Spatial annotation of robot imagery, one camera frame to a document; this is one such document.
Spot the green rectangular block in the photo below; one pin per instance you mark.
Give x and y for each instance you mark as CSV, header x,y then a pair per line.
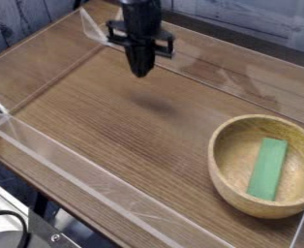
x,y
268,169

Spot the brown wooden bowl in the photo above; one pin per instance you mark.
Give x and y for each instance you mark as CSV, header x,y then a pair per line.
x,y
232,153

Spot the black table leg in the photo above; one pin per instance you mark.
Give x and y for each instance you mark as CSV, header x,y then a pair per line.
x,y
40,205

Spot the grey metal bracket with screw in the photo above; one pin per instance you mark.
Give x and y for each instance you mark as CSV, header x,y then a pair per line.
x,y
44,236

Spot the clear acrylic front barrier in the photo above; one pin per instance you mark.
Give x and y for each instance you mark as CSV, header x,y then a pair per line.
x,y
131,217

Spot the clear acrylic corner bracket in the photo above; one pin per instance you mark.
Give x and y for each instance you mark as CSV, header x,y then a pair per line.
x,y
92,29

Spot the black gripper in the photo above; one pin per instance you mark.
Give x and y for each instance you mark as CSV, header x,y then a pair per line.
x,y
139,30

